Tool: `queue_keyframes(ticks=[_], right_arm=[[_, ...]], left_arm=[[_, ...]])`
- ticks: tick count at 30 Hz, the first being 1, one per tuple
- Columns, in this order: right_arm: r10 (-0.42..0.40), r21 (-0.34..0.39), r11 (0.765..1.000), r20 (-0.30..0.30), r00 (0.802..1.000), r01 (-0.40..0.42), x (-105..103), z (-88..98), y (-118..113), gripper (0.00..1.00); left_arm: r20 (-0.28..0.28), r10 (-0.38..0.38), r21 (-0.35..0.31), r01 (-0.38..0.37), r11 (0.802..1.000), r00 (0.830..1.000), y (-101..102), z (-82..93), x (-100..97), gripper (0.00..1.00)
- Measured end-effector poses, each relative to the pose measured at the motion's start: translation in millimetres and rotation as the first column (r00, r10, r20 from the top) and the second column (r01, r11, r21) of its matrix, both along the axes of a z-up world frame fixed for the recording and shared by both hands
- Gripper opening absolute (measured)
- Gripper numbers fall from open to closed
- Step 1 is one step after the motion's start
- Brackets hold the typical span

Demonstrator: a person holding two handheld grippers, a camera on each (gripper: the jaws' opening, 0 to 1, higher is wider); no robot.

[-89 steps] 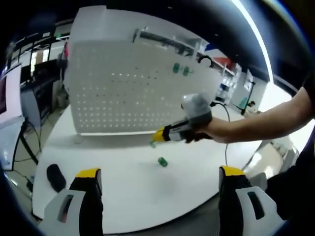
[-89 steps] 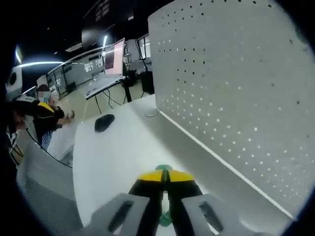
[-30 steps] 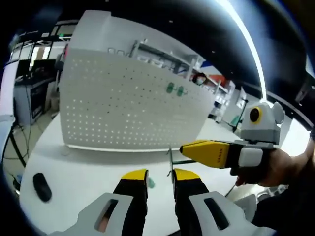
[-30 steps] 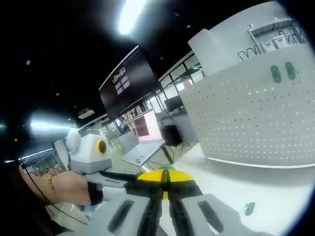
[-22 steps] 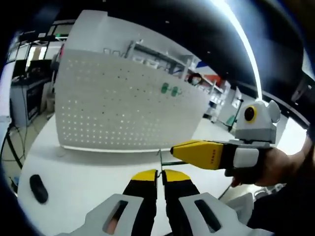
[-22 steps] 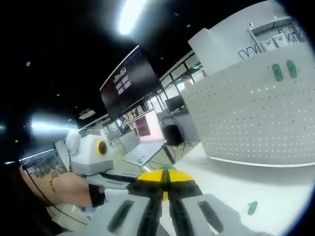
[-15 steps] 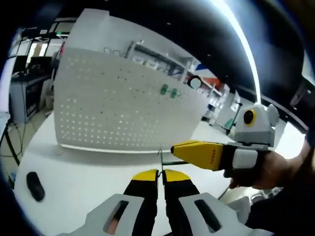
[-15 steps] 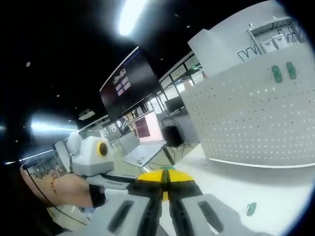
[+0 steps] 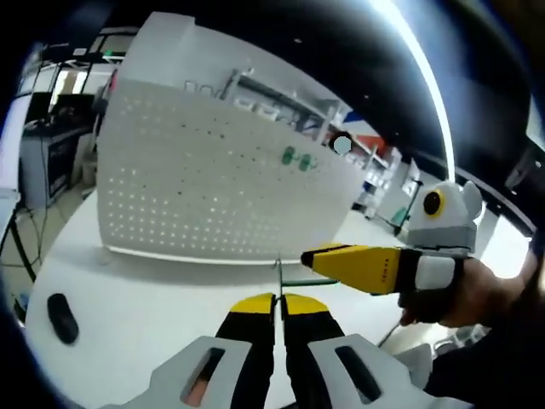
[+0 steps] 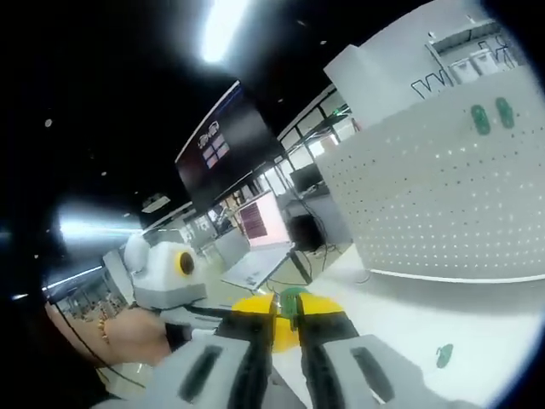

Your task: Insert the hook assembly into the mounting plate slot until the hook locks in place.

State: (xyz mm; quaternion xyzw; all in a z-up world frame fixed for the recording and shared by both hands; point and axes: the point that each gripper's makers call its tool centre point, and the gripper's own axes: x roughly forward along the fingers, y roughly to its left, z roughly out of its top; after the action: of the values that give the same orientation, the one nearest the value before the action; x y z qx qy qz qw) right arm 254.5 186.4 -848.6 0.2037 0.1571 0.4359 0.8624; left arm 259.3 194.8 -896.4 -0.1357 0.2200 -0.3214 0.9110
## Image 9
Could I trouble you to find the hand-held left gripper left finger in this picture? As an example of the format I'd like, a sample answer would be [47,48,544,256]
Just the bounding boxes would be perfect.
[121,292,277,409]

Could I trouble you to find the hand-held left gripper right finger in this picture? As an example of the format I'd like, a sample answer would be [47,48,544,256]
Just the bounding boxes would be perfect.
[281,292,470,409]

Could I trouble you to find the white perforated mounting plate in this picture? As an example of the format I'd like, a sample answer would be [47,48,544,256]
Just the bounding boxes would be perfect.
[95,75,368,266]

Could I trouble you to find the person's right hand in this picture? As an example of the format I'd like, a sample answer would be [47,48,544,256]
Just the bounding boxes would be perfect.
[398,257,530,329]

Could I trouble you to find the black and green scooter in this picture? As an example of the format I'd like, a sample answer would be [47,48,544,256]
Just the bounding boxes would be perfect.
[376,180,423,236]

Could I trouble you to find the shelving unit with white bins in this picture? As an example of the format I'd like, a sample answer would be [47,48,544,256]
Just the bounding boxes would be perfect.
[356,143,419,215]

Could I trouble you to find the ceiling light strip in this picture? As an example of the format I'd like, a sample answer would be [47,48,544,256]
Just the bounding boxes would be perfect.
[389,0,456,182]

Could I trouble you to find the person's black clothing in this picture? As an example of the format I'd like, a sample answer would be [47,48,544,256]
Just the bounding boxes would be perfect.
[425,297,545,409]

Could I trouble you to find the grey metal shelf rack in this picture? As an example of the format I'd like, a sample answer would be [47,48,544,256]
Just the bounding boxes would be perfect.
[224,66,342,142]

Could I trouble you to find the black oval device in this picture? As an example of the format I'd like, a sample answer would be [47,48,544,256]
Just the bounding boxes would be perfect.
[46,293,80,346]

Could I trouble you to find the dark equipment cabinet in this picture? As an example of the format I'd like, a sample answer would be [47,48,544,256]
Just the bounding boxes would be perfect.
[20,126,94,206]

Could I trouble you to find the thin yellowish gripper cable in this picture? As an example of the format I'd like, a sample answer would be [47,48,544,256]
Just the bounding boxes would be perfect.
[377,318,404,347]

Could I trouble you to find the black floor cables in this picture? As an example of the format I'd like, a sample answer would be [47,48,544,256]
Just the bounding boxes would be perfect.
[0,203,44,283]

